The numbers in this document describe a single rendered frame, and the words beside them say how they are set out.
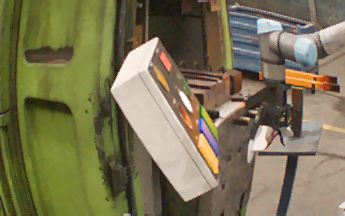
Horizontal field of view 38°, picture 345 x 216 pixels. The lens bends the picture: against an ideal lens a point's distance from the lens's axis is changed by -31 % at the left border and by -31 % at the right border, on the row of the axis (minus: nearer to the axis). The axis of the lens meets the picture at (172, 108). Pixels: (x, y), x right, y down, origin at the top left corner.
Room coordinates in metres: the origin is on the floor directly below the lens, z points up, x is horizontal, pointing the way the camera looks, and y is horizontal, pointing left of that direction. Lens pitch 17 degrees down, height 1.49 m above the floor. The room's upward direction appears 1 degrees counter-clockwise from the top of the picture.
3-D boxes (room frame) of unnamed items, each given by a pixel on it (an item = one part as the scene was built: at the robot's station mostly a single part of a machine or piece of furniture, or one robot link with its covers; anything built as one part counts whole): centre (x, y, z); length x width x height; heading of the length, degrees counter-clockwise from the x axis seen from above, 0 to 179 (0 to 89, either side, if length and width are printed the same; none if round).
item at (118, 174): (1.67, 0.15, 0.80); 0.06 x 0.03 x 0.14; 152
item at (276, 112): (1.43, -0.25, 1.07); 0.09 x 0.08 x 0.12; 37
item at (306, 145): (2.30, -0.52, 0.67); 0.40 x 0.30 x 0.02; 160
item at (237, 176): (2.09, 0.04, 0.69); 0.56 x 0.38 x 0.45; 62
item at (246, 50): (6.06, -1.02, 0.36); 1.20 x 0.80 x 0.72; 57
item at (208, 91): (2.04, 0.05, 0.96); 0.42 x 0.20 x 0.09; 62
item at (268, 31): (1.44, -0.25, 1.23); 0.09 x 0.08 x 0.11; 45
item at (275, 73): (1.44, -0.25, 1.15); 0.08 x 0.08 x 0.05
